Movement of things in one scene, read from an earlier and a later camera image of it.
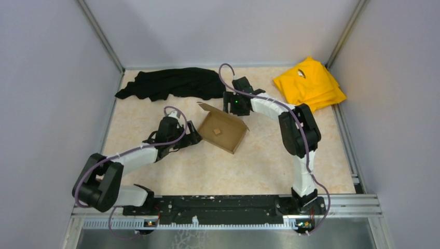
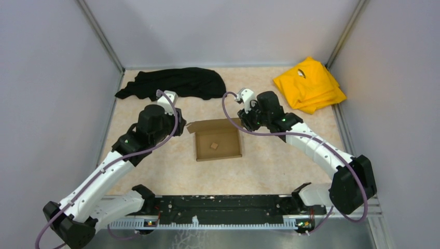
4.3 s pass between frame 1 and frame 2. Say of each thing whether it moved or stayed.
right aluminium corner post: stayed
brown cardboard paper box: moved
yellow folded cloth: stayed
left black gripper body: moved
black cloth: stayed
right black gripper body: moved
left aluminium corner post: stayed
